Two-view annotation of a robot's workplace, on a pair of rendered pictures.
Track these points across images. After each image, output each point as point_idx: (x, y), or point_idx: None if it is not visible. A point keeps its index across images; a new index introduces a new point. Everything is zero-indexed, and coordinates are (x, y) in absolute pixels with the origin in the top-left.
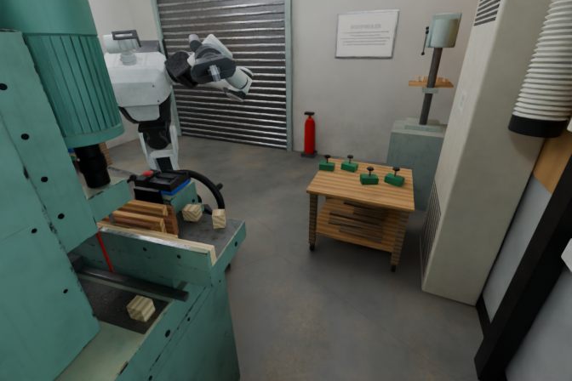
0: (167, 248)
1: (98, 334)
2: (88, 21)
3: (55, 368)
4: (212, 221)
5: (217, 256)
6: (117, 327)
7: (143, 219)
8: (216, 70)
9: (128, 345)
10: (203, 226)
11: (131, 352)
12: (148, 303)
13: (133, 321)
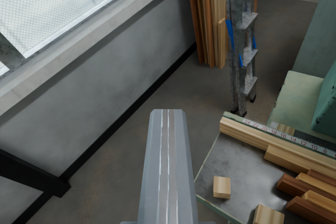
0: None
1: (310, 126)
2: None
3: (318, 101)
4: (233, 201)
5: (219, 136)
6: (297, 129)
7: (333, 186)
8: (152, 138)
9: (279, 115)
10: (243, 191)
11: (274, 111)
12: (276, 129)
13: None
